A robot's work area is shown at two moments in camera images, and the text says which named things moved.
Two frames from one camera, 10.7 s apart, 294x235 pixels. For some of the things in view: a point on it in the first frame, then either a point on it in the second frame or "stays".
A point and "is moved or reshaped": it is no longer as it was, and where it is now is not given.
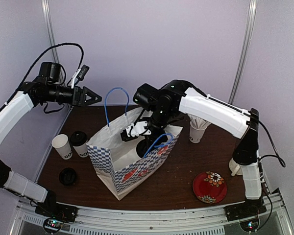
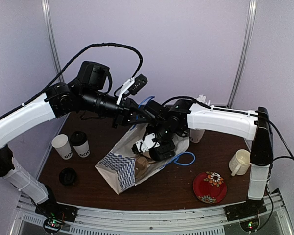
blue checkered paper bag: x=117 y=165 is moved or reshaped
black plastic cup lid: x=78 y=138 stays
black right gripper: x=150 y=140 → x=160 y=151
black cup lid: x=67 y=176 stays
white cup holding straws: x=198 y=127 stays
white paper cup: x=61 y=143 stays
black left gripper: x=79 y=98 → x=124 y=113
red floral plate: x=209 y=187 stays
